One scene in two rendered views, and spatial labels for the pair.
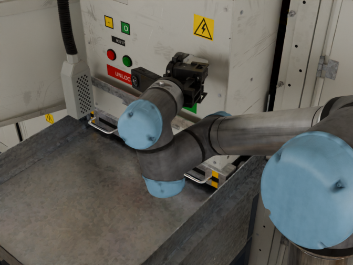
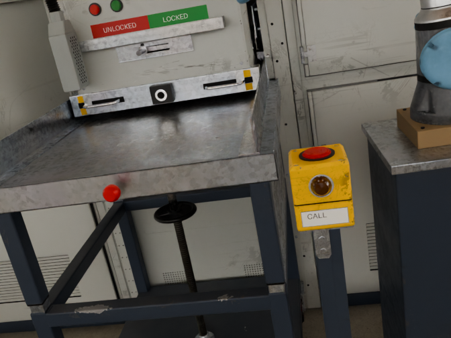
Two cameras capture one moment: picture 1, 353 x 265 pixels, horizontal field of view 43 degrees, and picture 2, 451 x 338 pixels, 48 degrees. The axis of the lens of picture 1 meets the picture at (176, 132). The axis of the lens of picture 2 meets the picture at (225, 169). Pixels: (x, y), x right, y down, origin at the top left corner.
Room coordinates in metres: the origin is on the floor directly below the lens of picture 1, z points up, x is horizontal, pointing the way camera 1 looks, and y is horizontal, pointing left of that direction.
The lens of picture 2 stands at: (-0.24, 0.63, 1.14)
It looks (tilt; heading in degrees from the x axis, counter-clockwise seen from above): 20 degrees down; 332
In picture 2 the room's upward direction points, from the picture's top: 11 degrees counter-clockwise
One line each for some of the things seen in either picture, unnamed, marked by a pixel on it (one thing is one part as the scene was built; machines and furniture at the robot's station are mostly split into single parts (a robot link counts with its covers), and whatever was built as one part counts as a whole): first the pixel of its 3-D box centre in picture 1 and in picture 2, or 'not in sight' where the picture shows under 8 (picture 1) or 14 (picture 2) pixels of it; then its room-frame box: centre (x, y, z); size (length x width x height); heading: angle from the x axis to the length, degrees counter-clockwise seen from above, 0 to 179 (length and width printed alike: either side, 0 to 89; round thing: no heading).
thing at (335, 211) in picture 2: not in sight; (320, 186); (0.29, 0.20, 0.85); 0.08 x 0.08 x 0.10; 52
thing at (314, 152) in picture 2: not in sight; (317, 155); (0.29, 0.20, 0.90); 0.04 x 0.04 x 0.02
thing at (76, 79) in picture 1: (78, 87); (68, 55); (1.13, 0.28, 1.04); 0.08 x 0.05 x 0.17; 142
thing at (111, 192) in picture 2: not in sight; (113, 191); (0.65, 0.39, 0.82); 0.04 x 0.03 x 0.03; 142
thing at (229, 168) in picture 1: (154, 140); (165, 90); (1.06, 0.07, 0.90); 0.54 x 0.05 x 0.06; 52
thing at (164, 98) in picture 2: not in sight; (162, 94); (1.03, 0.09, 0.90); 0.06 x 0.03 x 0.05; 52
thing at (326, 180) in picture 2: not in sight; (321, 187); (0.25, 0.23, 0.87); 0.03 x 0.01 x 0.03; 52
